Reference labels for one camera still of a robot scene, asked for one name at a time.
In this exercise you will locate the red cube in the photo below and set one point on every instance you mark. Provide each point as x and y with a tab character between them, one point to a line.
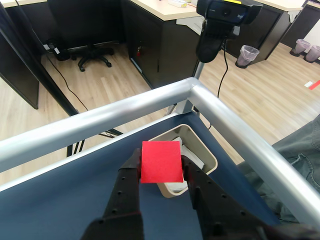
161	162

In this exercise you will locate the black floor power box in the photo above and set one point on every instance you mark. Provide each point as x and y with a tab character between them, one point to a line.
60	53

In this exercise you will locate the beige box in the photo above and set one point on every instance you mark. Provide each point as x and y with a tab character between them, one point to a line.
200	147

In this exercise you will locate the black webcam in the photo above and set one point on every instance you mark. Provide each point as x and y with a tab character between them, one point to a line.
225	11

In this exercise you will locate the silver metal frame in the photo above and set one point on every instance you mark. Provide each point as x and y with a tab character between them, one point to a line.
125	110

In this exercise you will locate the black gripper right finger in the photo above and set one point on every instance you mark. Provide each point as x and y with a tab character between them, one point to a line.
215	207

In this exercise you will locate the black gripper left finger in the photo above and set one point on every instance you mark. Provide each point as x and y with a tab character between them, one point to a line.
120	200

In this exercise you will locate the red floor tape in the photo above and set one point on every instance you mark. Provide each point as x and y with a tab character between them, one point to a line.
315	84

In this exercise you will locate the black desk with beige top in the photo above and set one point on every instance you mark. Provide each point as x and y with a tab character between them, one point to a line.
300	22
270	25
162	50

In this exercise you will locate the person's leg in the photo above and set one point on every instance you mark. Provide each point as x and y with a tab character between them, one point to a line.
300	155

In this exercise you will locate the black partition panel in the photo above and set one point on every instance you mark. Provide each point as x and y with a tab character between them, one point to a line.
15	62

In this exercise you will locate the black office chair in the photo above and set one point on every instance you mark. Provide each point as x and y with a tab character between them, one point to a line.
92	53

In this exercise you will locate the white paper slip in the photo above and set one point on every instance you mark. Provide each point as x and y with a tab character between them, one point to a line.
308	84

